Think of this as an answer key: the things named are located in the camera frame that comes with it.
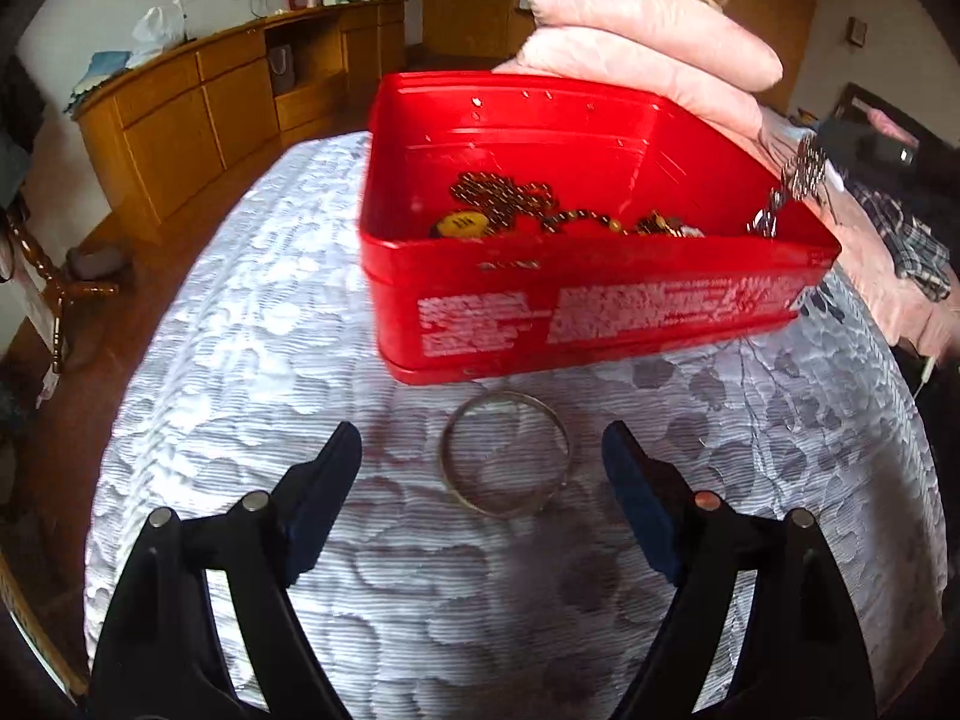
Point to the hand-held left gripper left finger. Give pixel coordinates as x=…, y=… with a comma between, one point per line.
x=322, y=495

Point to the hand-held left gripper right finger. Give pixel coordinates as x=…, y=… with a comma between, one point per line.
x=637, y=502

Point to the wide silver bangle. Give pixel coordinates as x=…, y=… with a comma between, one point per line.
x=450, y=465

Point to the red tin box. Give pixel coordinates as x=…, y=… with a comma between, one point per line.
x=600, y=315

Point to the gold pendant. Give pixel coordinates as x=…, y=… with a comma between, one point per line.
x=671, y=225

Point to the yellow amber pendant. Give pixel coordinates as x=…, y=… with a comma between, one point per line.
x=461, y=223

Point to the pink folded cloth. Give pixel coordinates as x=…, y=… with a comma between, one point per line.
x=892, y=124

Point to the plaid cloth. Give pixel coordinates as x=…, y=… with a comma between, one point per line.
x=907, y=240

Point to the pink lettered blanket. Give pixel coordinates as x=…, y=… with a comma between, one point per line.
x=892, y=292

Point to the white quilted bedspread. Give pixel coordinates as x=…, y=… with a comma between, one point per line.
x=262, y=315

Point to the pink folded quilt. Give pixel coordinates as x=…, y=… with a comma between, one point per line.
x=637, y=7
x=645, y=75

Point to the grey slipper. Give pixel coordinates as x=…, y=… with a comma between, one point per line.
x=95, y=262

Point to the wooden cabinet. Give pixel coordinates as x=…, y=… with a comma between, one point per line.
x=172, y=112

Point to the wooden door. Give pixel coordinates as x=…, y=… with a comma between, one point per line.
x=472, y=0

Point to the grey shopping bag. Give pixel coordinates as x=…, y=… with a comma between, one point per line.
x=281, y=69

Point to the blue cloth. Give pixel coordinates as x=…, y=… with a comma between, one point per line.
x=101, y=79

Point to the hanging dark clothes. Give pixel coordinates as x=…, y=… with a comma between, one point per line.
x=15, y=135

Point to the white plastic bag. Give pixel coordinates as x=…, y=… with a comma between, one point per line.
x=159, y=28

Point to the wall switch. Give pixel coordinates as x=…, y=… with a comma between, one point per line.
x=858, y=29

